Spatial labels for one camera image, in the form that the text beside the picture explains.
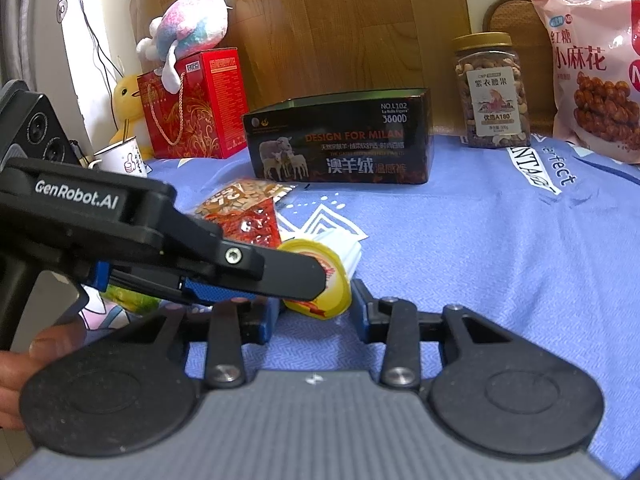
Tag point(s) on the blue printed blanket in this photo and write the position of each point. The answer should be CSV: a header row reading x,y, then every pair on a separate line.
x,y
475,260

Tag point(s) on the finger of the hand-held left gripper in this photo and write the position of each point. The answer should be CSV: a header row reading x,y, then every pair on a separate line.
x,y
210,292
295,277

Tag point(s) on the clear nut jar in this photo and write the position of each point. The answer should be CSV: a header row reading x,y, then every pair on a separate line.
x,y
492,100

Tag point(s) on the glossy green snack packet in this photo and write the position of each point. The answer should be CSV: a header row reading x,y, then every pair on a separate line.
x,y
132,297

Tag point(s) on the yellow pudding cup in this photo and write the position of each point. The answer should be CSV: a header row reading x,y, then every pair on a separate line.
x,y
335,295

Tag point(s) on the pink snack bag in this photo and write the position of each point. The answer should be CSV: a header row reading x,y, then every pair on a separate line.
x,y
590,85

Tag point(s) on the black printed box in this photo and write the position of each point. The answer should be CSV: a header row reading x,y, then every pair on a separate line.
x,y
350,160

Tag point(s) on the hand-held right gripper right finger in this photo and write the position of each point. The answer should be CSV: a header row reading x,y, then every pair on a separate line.
x,y
359,310

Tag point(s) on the white round wall hook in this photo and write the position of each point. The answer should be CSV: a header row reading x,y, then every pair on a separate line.
x,y
62,7

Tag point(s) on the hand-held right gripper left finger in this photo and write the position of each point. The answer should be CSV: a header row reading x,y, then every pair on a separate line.
x,y
267,322

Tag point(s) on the red gift bag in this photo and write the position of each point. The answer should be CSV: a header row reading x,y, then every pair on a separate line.
x,y
215,105

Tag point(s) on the red snack packet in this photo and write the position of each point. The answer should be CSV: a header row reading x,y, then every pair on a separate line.
x,y
250,220

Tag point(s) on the white mug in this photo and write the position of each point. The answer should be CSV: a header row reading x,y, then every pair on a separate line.
x,y
122,160

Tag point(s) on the rattan chair back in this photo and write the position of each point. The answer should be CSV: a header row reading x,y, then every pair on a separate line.
x,y
515,15

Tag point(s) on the yellow plush toy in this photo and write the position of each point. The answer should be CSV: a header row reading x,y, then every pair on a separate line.
x,y
127,97

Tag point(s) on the wooden board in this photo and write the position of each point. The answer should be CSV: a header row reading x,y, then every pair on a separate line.
x,y
325,35

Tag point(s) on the white pleated cup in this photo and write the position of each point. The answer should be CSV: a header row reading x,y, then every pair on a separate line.
x,y
345,255

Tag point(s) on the pastel plush toy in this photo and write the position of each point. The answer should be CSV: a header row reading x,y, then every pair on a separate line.
x,y
195,20

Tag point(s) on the person's left hand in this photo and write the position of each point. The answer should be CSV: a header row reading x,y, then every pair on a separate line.
x,y
10,390

